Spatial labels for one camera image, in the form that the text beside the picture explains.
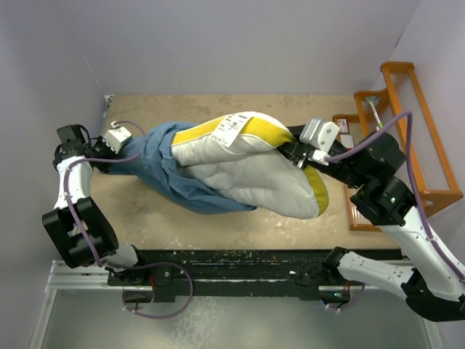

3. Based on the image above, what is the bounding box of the blue pillowcase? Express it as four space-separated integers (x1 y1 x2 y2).
108 121 256 214

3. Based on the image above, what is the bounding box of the white and yellow pillow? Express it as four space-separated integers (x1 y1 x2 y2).
171 111 329 220

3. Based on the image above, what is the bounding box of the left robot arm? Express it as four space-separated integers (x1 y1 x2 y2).
41 121 150 285

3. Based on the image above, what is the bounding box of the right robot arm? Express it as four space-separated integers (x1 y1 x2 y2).
279 125 464 322

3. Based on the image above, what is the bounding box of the red and white box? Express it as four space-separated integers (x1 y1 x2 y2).
339 134 355 149

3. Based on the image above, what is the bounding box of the small red labelled card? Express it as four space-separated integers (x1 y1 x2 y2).
337 119 349 134

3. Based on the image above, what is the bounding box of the green capped marker pen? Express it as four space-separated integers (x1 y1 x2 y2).
368 101 384 131

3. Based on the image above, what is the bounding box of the orange wooden tiered rack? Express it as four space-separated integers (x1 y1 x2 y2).
332 61 464 233

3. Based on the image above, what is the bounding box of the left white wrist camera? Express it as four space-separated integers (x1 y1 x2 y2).
102 121 132 154

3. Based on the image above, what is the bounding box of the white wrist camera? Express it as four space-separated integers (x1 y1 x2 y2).
102 121 132 154
304 118 339 166

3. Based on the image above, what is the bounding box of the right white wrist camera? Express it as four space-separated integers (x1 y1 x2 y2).
304 118 339 166

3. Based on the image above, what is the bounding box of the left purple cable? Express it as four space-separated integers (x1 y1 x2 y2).
63 119 195 321

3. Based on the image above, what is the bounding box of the purple cable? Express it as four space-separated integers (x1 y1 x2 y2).
319 111 465 313
63 119 195 321

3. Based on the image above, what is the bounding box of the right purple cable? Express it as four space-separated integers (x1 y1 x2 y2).
319 111 465 313

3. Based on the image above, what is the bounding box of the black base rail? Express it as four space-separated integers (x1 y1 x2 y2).
105 249 404 305

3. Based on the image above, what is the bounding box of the aluminium frame rail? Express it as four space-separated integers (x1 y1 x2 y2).
28 260 110 349

